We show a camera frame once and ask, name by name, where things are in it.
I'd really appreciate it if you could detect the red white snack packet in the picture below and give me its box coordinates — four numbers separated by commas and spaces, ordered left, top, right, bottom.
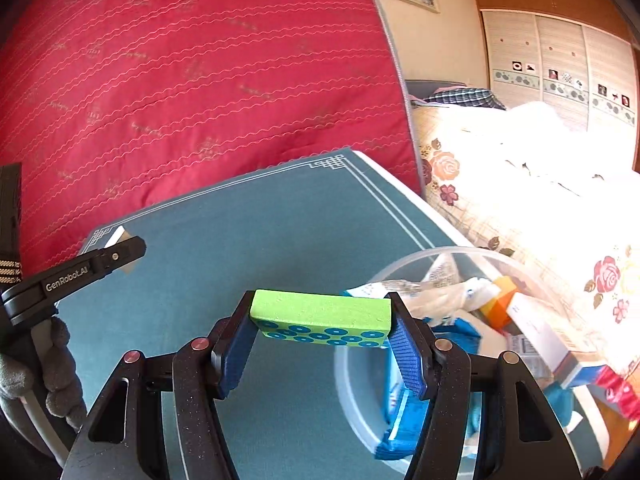
596, 366, 639, 422

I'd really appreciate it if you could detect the blue foil snack packet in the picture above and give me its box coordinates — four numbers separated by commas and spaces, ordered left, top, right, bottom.
422, 311, 482, 356

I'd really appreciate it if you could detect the red quilted mattress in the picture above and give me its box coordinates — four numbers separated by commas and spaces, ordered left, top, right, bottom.
1, 0, 423, 274

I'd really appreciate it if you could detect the wardrobe with sliding doors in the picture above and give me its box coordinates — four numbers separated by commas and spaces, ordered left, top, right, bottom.
475, 0, 639, 169

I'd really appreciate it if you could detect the white plastic bag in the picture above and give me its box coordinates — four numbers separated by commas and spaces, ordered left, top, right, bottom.
345, 250, 501, 320

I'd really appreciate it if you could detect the teal cloth pouch with ribbon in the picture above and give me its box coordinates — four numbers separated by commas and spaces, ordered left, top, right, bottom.
542, 382, 584, 434

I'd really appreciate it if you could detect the floral plaid bed cover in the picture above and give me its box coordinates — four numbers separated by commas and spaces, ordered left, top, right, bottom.
411, 105, 639, 376

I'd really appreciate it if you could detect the orange toy brick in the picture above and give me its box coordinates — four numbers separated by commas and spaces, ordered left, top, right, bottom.
480, 275, 528, 330

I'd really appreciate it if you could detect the blue cracker snack packet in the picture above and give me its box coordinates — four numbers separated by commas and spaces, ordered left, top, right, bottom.
373, 358, 442, 462

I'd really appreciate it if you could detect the blue and grey box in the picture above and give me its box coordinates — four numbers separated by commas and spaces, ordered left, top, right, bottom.
506, 292, 605, 389

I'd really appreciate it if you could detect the white zigzag pattern block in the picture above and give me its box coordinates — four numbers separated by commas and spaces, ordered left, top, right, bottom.
104, 226, 146, 274

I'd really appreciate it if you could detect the green dotted block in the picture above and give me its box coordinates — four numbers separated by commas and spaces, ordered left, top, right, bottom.
250, 289, 392, 349

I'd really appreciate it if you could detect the blue checked pillow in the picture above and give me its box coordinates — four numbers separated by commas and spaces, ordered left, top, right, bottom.
425, 87, 506, 110

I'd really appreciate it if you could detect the clear plastic bowl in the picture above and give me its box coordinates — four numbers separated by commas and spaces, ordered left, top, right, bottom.
334, 246, 608, 479

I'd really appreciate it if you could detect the teal table mat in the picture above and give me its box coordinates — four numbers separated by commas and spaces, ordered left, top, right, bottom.
60, 151, 464, 479

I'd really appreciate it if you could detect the grey gloved hand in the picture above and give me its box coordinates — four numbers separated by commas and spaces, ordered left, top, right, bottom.
1, 316, 87, 434

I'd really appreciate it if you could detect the white crumpled blanket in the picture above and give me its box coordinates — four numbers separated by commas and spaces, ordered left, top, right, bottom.
440, 102, 639, 200

